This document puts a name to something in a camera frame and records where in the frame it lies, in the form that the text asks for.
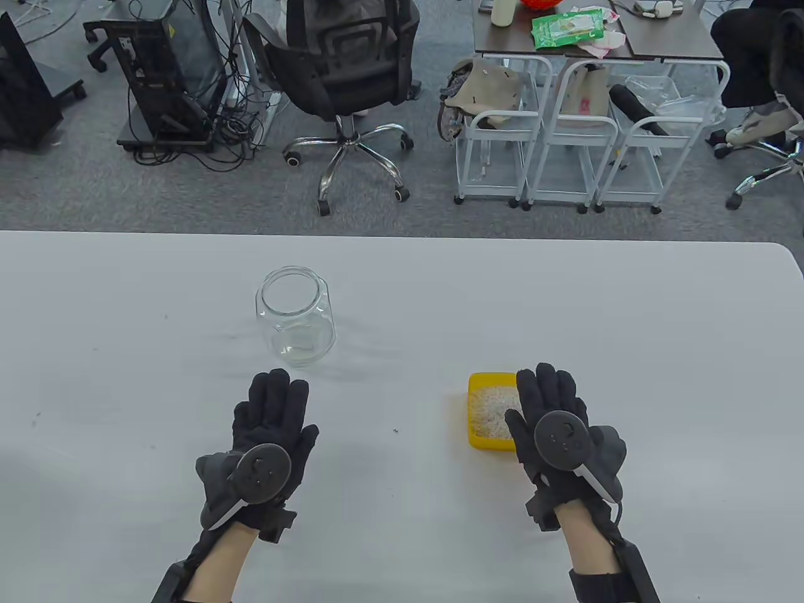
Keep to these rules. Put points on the grey left hand controller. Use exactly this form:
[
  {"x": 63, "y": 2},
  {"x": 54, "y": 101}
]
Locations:
[{"x": 260, "y": 472}]

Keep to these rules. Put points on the clear plastic bag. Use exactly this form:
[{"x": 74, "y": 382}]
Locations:
[{"x": 684, "y": 103}]

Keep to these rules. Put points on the yellow plastic food container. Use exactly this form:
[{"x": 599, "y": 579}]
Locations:
[{"x": 480, "y": 443}]

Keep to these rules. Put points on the white metal trolley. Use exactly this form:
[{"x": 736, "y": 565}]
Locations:
[
  {"x": 675, "y": 151},
  {"x": 468, "y": 157},
  {"x": 540, "y": 163}
]

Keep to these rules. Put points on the beige patterned bag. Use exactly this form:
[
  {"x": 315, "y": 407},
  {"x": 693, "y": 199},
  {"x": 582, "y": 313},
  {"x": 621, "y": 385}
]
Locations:
[{"x": 487, "y": 88}]

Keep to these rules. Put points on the pink white packet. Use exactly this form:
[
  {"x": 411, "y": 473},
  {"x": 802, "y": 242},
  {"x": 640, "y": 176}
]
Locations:
[{"x": 606, "y": 44}]

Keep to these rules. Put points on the grey hand controller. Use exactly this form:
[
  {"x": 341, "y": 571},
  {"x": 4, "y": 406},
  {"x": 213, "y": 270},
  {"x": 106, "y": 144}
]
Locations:
[
  {"x": 562, "y": 440},
  {"x": 260, "y": 472}
]

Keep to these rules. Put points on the black rolling stand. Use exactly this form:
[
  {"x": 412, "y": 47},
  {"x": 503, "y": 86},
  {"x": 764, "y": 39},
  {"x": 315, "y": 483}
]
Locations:
[{"x": 166, "y": 139}]

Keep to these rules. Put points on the brown tabletop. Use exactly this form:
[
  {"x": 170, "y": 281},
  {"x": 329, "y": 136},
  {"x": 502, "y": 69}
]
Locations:
[
  {"x": 672, "y": 39},
  {"x": 502, "y": 39}
]

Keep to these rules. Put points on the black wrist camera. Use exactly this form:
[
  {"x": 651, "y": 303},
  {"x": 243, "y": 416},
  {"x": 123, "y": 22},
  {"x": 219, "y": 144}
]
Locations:
[
  {"x": 279, "y": 524},
  {"x": 541, "y": 510}
]

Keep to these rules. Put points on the black computer tower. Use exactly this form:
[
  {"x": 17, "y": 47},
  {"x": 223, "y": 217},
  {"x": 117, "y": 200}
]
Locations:
[{"x": 169, "y": 69}]

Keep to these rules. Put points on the person's left hand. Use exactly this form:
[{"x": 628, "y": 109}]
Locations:
[{"x": 276, "y": 408}]

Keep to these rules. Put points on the green packet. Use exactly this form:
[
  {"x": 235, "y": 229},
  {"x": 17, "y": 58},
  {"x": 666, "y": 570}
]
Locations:
[{"x": 565, "y": 30}]

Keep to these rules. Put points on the clear glass jar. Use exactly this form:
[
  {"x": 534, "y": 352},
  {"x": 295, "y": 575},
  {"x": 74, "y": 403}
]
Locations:
[{"x": 295, "y": 326}]

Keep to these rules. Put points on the white desk leg frame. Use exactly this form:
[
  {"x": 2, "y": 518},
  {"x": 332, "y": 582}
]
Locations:
[{"x": 251, "y": 63}]

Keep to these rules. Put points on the person's right forearm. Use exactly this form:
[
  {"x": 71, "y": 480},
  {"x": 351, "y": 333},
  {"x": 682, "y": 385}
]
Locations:
[{"x": 587, "y": 540}]

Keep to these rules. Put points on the person's right hand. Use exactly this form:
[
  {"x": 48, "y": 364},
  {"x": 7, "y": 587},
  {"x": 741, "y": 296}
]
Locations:
[{"x": 553, "y": 392}]

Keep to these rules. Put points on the chrome base office chair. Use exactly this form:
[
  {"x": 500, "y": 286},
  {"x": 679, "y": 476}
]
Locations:
[{"x": 763, "y": 169}]

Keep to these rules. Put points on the black caster base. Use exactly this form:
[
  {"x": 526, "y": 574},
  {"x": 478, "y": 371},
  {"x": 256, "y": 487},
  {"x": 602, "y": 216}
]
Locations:
[{"x": 97, "y": 44}]

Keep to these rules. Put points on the white bottle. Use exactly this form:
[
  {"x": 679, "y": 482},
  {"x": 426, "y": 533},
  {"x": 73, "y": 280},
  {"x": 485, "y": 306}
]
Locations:
[{"x": 502, "y": 12}]

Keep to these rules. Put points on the black mesh office chair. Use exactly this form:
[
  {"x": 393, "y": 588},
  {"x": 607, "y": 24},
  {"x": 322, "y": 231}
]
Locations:
[{"x": 352, "y": 69}]

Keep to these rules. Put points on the beige tote bag red print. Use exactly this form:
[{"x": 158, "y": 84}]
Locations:
[{"x": 584, "y": 94}]

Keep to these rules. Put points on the grey right hand controller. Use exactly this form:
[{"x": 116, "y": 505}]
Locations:
[{"x": 562, "y": 440}]

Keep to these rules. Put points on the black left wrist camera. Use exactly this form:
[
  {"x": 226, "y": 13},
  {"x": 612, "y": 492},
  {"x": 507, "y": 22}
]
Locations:
[{"x": 279, "y": 524}]

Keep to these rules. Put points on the black rolled umbrella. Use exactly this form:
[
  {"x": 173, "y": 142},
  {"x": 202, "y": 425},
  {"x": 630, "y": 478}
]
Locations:
[{"x": 634, "y": 107}]

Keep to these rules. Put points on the black equipment cabinet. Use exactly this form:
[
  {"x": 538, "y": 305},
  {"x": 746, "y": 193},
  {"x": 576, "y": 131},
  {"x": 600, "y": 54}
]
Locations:
[{"x": 25, "y": 94}]

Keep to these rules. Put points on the small white device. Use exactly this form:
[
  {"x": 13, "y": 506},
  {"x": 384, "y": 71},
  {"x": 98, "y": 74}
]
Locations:
[{"x": 656, "y": 7}]

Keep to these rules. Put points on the white rice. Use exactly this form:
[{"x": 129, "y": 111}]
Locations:
[{"x": 493, "y": 411}]

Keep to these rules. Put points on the orange round object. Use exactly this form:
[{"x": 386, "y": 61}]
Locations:
[{"x": 540, "y": 4}]

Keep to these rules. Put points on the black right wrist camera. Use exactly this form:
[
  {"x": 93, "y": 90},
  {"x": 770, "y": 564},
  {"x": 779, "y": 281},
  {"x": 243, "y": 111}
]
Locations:
[{"x": 541, "y": 510}]

